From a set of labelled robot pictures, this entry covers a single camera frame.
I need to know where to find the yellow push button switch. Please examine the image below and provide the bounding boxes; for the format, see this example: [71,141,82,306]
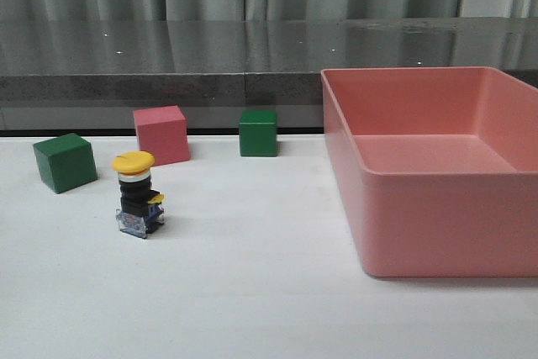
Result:
[112,150,165,239]

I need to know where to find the green cube near bin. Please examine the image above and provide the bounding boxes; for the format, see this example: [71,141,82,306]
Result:
[239,109,277,157]

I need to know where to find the pink cube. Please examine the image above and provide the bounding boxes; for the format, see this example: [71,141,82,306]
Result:
[133,105,191,166]

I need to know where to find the pink plastic bin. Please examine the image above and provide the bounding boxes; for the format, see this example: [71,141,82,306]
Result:
[321,66,537,277]

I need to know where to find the green cube far left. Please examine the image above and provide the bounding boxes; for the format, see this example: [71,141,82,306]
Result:
[33,133,98,193]

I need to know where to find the grey stone counter ledge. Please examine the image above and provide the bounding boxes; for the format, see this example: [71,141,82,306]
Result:
[1,18,537,135]

